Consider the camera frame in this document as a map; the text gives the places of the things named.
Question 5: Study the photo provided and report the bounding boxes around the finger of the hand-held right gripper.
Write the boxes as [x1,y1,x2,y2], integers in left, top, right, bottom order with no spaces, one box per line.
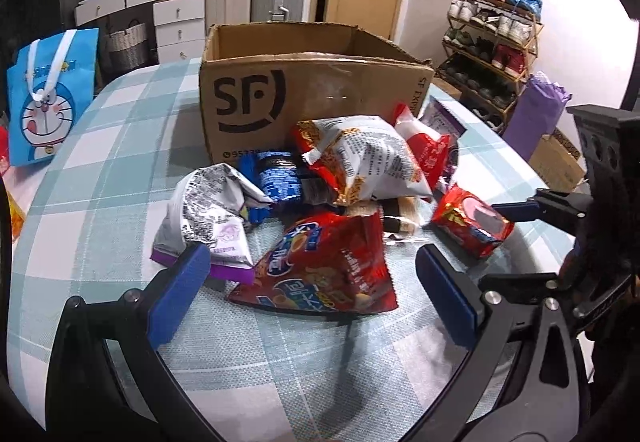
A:
[477,272,564,293]
[491,189,594,235]

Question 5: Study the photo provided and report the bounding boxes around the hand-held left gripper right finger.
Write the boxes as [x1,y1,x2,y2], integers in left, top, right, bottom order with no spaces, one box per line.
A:
[415,244,593,442]

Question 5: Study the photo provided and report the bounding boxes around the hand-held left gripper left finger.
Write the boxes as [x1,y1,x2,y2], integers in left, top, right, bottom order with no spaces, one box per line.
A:
[45,242,223,442]

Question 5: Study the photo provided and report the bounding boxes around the small red snack packet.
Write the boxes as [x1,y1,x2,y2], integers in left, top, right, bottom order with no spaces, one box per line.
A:
[431,184,515,259]

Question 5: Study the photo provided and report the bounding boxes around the white purple snack bag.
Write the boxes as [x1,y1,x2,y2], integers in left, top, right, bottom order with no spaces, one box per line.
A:
[151,163,273,285]

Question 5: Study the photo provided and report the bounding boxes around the red white snack packet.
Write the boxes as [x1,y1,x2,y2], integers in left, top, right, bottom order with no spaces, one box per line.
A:
[394,103,453,187]

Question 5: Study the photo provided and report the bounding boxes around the purple white snack packet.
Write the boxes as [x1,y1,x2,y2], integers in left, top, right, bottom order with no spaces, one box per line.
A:
[420,98,468,183]

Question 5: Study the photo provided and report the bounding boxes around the big red chip bag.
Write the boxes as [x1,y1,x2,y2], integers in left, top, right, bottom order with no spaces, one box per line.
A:
[225,211,398,317]

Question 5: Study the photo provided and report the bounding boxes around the blue cookie pack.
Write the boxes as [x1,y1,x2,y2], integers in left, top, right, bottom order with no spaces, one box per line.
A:
[237,151,306,227]

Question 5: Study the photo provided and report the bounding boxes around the red white large snack bag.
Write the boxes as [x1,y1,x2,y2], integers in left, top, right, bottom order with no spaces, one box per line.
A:
[291,114,434,207]

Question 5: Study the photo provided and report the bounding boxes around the dark brown snack packet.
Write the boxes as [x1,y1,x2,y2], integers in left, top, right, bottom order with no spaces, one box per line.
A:
[299,172,347,207]

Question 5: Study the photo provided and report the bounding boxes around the brown cardboard box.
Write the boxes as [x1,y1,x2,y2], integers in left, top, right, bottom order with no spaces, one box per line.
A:
[199,23,435,167]

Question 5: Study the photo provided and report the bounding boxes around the small cardboard box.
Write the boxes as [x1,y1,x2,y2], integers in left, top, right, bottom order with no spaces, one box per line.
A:
[527,128,588,195]

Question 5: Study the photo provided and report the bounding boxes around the wooden shoe rack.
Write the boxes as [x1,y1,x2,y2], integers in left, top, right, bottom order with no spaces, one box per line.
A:
[435,0,543,123]

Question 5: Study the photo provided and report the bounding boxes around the shoe rack with shoes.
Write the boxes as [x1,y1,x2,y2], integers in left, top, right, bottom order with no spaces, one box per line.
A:
[437,0,543,120]

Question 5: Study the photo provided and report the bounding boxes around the blue cartoon gift bag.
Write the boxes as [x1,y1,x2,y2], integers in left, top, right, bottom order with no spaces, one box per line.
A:
[6,28,100,167]

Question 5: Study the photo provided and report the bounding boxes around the red plastic thing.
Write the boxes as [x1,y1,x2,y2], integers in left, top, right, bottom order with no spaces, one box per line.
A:
[0,122,11,175]

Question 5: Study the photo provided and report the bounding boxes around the woven laundry basket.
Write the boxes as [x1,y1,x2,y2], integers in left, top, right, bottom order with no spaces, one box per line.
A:
[104,20,151,72]

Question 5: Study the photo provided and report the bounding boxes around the white drawer cabinet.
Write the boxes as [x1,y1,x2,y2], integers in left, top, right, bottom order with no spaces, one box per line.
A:
[74,0,207,67]

